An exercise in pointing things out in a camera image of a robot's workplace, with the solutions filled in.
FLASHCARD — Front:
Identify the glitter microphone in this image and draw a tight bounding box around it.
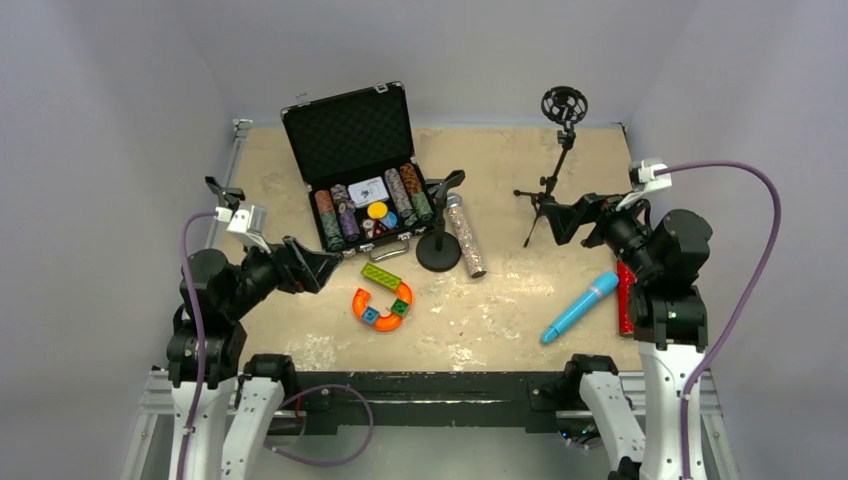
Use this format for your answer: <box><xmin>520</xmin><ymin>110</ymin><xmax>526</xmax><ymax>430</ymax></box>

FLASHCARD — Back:
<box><xmin>446</xmin><ymin>193</ymin><xmax>487</xmax><ymax>279</ymax></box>

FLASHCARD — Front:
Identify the black tripod shock-mount stand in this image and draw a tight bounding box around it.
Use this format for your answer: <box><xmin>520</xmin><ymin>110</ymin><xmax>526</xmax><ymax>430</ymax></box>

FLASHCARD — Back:
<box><xmin>513</xmin><ymin>86</ymin><xmax>589</xmax><ymax>249</ymax></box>

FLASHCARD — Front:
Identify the round-base mic stand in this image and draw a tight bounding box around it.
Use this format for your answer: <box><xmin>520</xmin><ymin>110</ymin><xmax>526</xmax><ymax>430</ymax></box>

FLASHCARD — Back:
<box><xmin>416</xmin><ymin>169</ymin><xmax>465</xmax><ymax>273</ymax></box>
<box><xmin>204</xmin><ymin>176</ymin><xmax>246</xmax><ymax>212</ymax></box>

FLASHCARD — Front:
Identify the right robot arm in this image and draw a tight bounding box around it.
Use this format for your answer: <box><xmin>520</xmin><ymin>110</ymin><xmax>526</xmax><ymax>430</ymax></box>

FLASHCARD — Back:
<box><xmin>538</xmin><ymin>193</ymin><xmax>713</xmax><ymax>479</ymax></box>

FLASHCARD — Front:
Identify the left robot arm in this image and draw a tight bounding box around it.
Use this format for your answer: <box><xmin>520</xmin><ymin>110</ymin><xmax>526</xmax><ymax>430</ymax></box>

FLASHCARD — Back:
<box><xmin>166</xmin><ymin>236</ymin><xmax>343</xmax><ymax>479</ymax></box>

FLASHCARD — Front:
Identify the red microphone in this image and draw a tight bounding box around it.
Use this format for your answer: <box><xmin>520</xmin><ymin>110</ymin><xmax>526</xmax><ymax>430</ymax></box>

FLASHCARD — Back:
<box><xmin>616</xmin><ymin>260</ymin><xmax>636</xmax><ymax>337</ymax></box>

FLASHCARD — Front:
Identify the blue microphone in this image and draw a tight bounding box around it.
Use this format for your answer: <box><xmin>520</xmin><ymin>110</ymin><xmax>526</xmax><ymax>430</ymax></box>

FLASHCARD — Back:
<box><xmin>540</xmin><ymin>272</ymin><xmax>619</xmax><ymax>345</ymax></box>

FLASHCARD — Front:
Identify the blue toy brick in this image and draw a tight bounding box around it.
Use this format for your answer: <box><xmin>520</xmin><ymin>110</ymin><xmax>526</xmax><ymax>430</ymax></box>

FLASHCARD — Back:
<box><xmin>363</xmin><ymin>311</ymin><xmax>379</xmax><ymax>325</ymax></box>

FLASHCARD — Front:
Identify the lime green toy brick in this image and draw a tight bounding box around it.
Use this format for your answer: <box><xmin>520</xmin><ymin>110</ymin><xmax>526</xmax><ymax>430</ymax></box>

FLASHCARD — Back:
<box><xmin>360</xmin><ymin>263</ymin><xmax>403</xmax><ymax>292</ymax></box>

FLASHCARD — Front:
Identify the yellow poker chip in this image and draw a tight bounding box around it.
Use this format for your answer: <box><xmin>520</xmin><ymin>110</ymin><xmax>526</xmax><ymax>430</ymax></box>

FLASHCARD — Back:
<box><xmin>367</xmin><ymin>202</ymin><xmax>389</xmax><ymax>220</ymax></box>

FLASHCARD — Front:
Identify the orange curved toy track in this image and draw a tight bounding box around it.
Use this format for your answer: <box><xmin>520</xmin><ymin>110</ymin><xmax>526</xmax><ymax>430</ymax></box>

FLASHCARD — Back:
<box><xmin>351</xmin><ymin>282</ymin><xmax>414</xmax><ymax>333</ymax></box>

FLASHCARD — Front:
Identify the black poker chip case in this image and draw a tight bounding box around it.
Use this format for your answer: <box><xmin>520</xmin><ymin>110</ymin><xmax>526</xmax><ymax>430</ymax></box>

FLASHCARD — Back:
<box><xmin>279</xmin><ymin>81</ymin><xmax>436</xmax><ymax>256</ymax></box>

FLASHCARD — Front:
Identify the dark green toy brick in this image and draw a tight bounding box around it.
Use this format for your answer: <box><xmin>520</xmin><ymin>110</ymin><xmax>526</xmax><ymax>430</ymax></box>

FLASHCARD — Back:
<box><xmin>390</xmin><ymin>299</ymin><xmax>410</xmax><ymax>318</ymax></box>

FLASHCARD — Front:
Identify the white card deck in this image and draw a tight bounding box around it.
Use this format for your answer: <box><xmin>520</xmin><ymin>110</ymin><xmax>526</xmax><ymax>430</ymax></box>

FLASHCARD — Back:
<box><xmin>347</xmin><ymin>176</ymin><xmax>390</xmax><ymax>209</ymax></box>

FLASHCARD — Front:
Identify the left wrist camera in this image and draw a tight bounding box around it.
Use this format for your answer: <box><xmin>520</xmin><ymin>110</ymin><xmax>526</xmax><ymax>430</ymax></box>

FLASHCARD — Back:
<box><xmin>215</xmin><ymin>203</ymin><xmax>271</xmax><ymax>253</ymax></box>

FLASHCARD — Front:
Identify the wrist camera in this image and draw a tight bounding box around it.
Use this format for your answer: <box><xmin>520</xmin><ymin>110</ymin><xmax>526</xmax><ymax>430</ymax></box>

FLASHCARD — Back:
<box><xmin>215</xmin><ymin>203</ymin><xmax>271</xmax><ymax>253</ymax></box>
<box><xmin>616</xmin><ymin>158</ymin><xmax>672</xmax><ymax>211</ymax></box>

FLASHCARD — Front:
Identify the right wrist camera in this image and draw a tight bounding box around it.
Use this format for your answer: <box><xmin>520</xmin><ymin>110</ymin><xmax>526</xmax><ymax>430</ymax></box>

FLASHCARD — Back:
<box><xmin>616</xmin><ymin>158</ymin><xmax>672</xmax><ymax>211</ymax></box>

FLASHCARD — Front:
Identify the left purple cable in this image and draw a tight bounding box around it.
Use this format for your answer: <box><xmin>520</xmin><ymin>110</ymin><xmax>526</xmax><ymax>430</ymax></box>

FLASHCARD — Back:
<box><xmin>180</xmin><ymin>210</ymin><xmax>220</xmax><ymax>480</ymax></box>

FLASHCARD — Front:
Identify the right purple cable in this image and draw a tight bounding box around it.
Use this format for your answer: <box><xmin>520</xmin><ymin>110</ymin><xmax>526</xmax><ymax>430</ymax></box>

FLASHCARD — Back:
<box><xmin>652</xmin><ymin>160</ymin><xmax>783</xmax><ymax>480</ymax></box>

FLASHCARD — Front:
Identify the purple loop cable under table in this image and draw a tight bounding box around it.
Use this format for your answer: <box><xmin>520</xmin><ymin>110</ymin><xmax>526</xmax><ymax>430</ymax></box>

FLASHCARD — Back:
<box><xmin>263</xmin><ymin>384</ymin><xmax>375</xmax><ymax>468</ymax></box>

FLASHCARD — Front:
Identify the black front table rail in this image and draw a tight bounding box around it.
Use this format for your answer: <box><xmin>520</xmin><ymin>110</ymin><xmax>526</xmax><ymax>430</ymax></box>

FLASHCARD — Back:
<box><xmin>297</xmin><ymin>371</ymin><xmax>587</xmax><ymax>435</ymax></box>

